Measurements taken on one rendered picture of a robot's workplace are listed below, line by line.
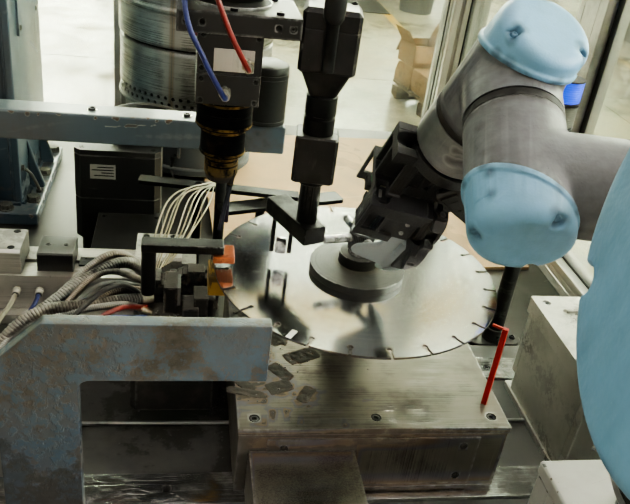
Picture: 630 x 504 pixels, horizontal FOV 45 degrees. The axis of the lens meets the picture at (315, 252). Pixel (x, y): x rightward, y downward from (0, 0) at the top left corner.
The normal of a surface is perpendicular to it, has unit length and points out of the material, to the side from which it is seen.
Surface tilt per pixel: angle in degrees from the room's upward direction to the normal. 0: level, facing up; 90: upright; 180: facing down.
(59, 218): 0
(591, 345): 82
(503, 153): 39
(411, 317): 0
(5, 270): 90
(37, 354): 90
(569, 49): 31
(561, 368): 90
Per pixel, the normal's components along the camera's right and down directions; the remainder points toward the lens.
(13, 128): 0.15, 0.51
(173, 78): -0.13, 0.47
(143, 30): -0.54, 0.36
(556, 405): -0.98, -0.04
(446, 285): 0.12, -0.86
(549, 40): 0.31, -0.47
